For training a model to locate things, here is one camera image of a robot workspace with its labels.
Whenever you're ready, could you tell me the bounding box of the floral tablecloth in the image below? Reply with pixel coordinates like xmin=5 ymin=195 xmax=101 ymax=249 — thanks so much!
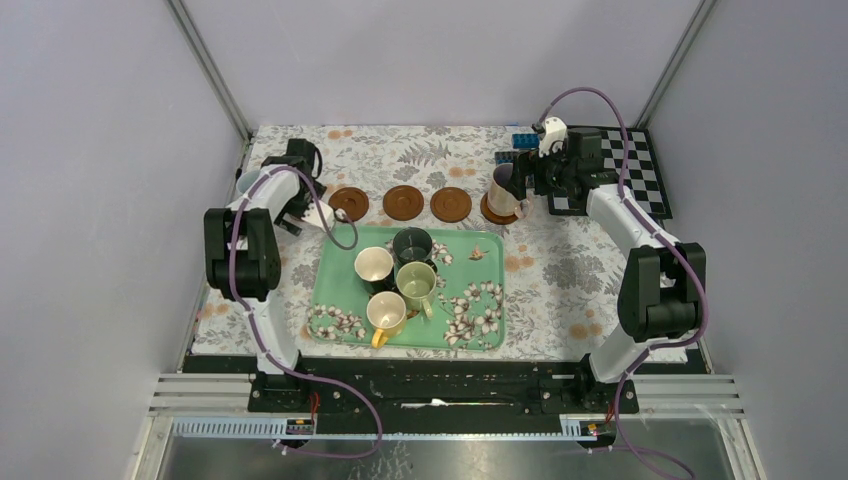
xmin=190 ymin=124 xmax=690 ymax=364

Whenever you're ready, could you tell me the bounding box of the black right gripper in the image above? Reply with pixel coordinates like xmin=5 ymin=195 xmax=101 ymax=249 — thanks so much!
xmin=504 ymin=140 xmax=576 ymax=202

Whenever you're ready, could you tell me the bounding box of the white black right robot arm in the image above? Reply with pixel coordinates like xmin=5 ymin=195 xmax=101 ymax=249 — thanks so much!
xmin=505 ymin=117 xmax=707 ymax=412

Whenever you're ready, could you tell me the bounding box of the brown wooden coaster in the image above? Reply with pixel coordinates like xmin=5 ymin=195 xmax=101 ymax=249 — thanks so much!
xmin=383 ymin=185 xmax=424 ymax=221
xmin=480 ymin=193 xmax=526 ymax=225
xmin=430 ymin=187 xmax=472 ymax=223
xmin=328 ymin=187 xmax=370 ymax=222

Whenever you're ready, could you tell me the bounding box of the pink iridescent mug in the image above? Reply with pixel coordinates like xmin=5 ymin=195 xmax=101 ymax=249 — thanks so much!
xmin=487 ymin=164 xmax=532 ymax=218

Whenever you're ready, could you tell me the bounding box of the cream black mug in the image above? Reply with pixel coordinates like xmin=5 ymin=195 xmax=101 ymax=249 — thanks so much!
xmin=354 ymin=246 xmax=395 ymax=295

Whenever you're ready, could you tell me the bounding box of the yellow mug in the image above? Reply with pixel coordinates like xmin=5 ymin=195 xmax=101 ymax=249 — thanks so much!
xmin=366 ymin=291 xmax=407 ymax=349

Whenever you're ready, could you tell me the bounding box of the black white chessboard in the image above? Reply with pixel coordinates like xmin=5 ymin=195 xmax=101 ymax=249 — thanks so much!
xmin=547 ymin=125 xmax=674 ymax=221

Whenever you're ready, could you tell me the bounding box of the light blue mug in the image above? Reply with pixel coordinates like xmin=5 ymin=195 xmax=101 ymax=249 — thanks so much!
xmin=236 ymin=170 xmax=262 ymax=197

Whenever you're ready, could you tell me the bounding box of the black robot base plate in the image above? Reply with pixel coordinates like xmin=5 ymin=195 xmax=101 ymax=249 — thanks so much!
xmin=248 ymin=357 xmax=639 ymax=415

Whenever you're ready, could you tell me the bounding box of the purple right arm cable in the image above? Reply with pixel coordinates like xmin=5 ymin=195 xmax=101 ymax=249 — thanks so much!
xmin=533 ymin=86 xmax=710 ymax=480

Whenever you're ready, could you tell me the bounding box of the dark green mug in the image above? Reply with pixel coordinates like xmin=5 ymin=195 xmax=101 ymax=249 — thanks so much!
xmin=391 ymin=227 xmax=437 ymax=270

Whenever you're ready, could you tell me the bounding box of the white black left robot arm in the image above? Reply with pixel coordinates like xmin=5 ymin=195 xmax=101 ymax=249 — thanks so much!
xmin=203 ymin=138 xmax=335 ymax=411

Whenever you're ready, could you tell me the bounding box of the green floral tray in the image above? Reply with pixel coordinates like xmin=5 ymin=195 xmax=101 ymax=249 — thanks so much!
xmin=307 ymin=226 xmax=507 ymax=352

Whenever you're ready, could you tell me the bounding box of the grey toy brick baseplate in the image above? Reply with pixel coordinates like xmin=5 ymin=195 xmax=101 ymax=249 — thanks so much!
xmin=494 ymin=150 xmax=533 ymax=167

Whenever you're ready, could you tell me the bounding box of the blue toy brick block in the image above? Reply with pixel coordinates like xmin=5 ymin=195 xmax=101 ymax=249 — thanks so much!
xmin=511 ymin=133 xmax=540 ymax=150

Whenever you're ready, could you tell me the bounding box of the pale green mug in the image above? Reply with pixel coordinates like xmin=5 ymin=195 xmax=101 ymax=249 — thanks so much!
xmin=395 ymin=262 xmax=437 ymax=319

